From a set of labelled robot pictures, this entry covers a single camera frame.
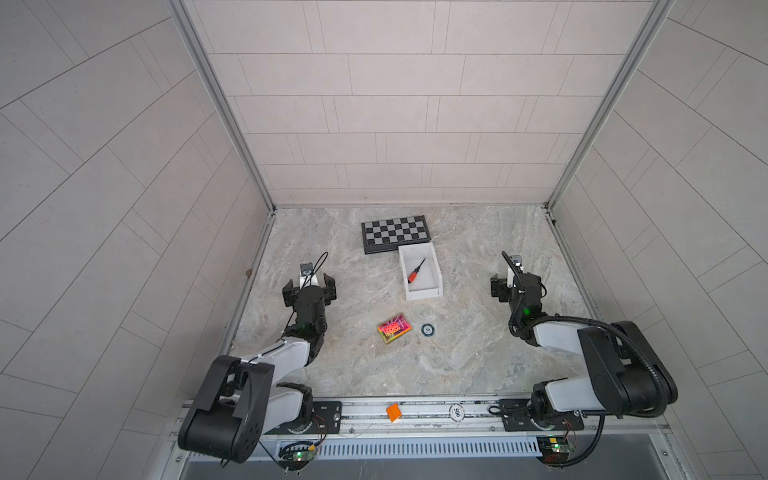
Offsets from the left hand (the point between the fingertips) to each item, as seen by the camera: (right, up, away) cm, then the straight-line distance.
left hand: (315, 271), depth 87 cm
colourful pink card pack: (+23, -16, -3) cm, 29 cm away
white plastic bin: (+34, -4, +8) cm, 35 cm away
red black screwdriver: (+29, -3, +9) cm, 30 cm away
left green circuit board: (+4, -37, -23) cm, 44 cm away
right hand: (+59, -1, +5) cm, 60 cm away
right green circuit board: (+60, -38, -20) cm, 74 cm away
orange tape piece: (+23, -32, -17) cm, 43 cm away
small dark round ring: (+34, -18, -3) cm, 38 cm away
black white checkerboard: (+21, +10, +17) cm, 28 cm away
